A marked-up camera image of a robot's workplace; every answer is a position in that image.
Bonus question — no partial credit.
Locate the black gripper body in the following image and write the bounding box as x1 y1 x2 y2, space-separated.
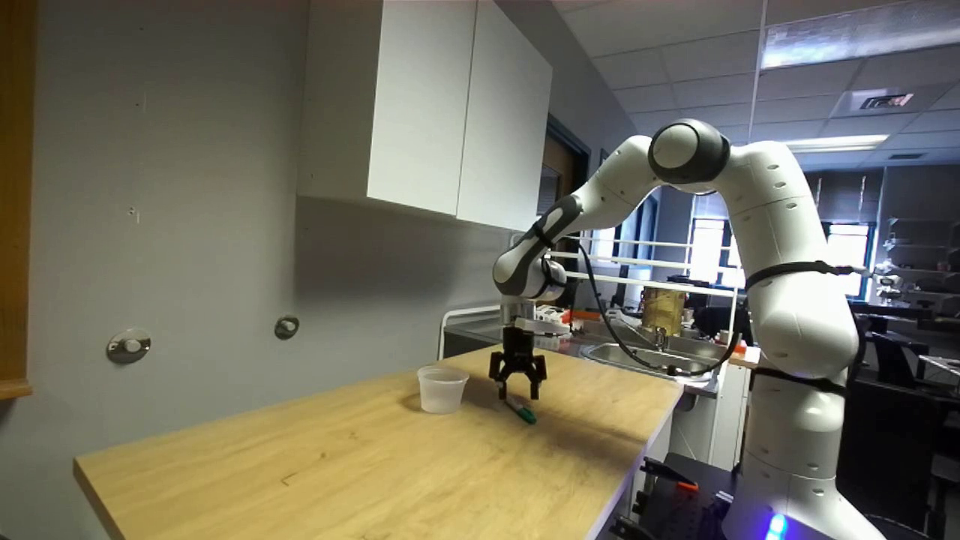
496 321 543 374

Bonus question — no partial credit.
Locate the green capped marker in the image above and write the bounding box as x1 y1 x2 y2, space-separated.
500 395 539 428

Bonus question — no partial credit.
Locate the red and white box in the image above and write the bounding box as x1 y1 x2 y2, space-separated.
534 303 584 340

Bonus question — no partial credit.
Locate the white small cup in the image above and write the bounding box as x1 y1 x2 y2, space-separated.
415 364 471 413

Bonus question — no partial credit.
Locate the stainless steel sink counter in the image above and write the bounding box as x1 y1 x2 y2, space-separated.
445 303 739 395

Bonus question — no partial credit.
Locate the yellow sponge-like object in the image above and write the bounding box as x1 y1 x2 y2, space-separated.
639 286 692 340

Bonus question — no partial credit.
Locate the white metal rack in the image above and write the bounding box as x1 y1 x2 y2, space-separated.
545 230 748 340

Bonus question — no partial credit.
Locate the bright window with blinds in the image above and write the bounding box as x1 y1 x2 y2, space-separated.
589 212 875 299

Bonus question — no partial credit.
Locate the small ceiling light panel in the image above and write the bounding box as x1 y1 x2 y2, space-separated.
783 131 891 157

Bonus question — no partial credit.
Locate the ceiling air vent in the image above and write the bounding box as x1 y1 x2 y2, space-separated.
844 87 917 118

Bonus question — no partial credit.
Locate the large ceiling light panel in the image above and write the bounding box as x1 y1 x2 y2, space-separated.
759 0 960 73

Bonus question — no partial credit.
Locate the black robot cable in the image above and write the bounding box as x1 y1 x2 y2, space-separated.
573 233 750 380

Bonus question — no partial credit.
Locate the black clamp with red handle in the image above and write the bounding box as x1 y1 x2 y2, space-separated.
608 452 739 540

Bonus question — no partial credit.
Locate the white wall cabinet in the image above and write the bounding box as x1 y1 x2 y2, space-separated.
296 0 556 236

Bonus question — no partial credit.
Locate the brown wooden frame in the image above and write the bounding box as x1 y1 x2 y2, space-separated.
0 0 42 403

